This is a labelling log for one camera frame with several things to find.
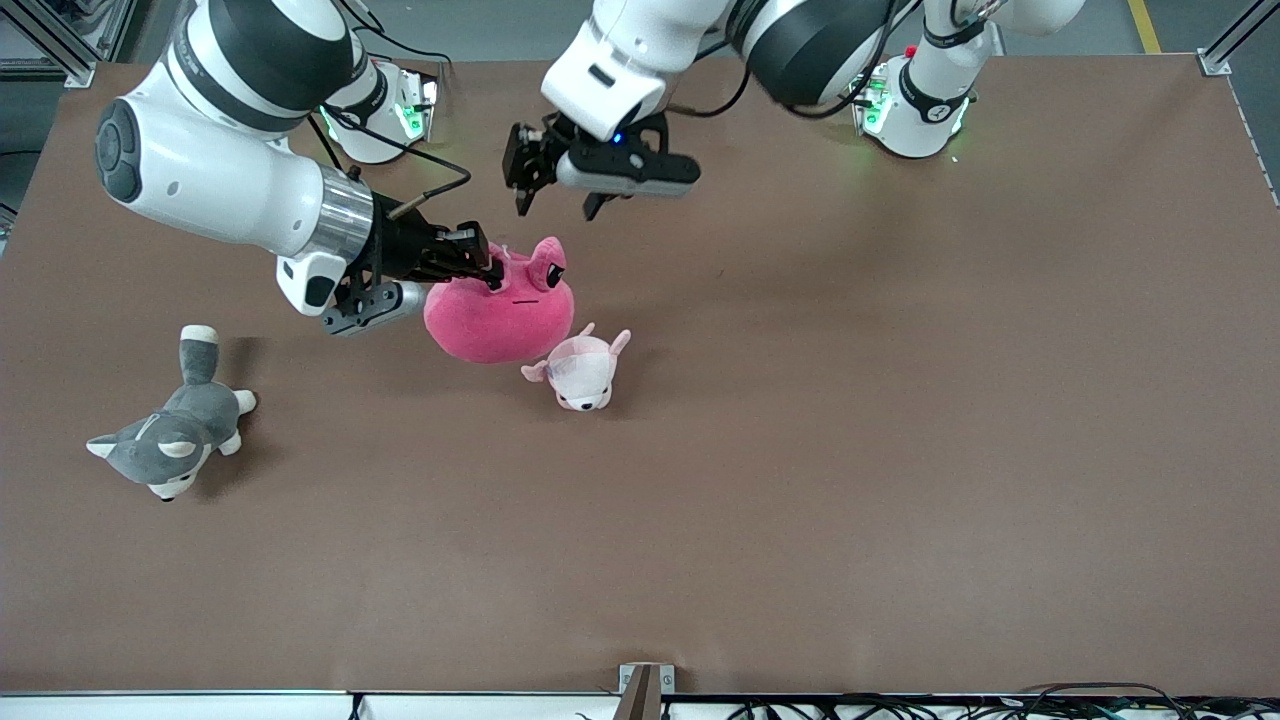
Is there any round hot pink plush toy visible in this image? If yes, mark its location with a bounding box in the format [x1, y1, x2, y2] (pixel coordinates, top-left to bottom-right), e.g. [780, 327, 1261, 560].
[423, 236, 578, 365]

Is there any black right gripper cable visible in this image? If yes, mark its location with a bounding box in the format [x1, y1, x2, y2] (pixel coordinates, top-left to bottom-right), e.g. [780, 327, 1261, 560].
[305, 100, 473, 223]

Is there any black cable tangle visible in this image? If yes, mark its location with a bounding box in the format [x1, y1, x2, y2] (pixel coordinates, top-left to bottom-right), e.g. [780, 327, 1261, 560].
[720, 682, 1280, 720]

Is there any brown paper table cover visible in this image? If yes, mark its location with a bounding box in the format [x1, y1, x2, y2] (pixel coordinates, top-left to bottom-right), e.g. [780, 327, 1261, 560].
[0, 52, 1280, 697]

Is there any black right arm base cable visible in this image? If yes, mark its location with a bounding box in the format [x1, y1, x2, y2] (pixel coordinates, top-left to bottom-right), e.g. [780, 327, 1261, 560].
[375, 38, 453, 71]

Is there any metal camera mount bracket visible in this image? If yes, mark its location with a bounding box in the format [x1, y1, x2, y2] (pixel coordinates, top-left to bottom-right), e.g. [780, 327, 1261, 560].
[612, 663, 676, 720]

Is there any aluminium frame post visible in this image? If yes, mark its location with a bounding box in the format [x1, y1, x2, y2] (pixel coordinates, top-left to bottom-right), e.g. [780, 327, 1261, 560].
[0, 0, 137, 89]
[1197, 0, 1280, 77]

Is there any white table edge rail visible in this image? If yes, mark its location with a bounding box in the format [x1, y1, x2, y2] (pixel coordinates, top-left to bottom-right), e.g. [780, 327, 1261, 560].
[0, 689, 1280, 720]

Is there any grey white husky plush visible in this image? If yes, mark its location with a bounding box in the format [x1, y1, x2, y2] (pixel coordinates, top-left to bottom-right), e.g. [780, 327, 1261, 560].
[86, 325, 259, 503]

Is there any pale pink plush puppy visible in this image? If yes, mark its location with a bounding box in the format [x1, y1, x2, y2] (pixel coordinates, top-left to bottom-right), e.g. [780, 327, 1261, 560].
[520, 322, 633, 413]

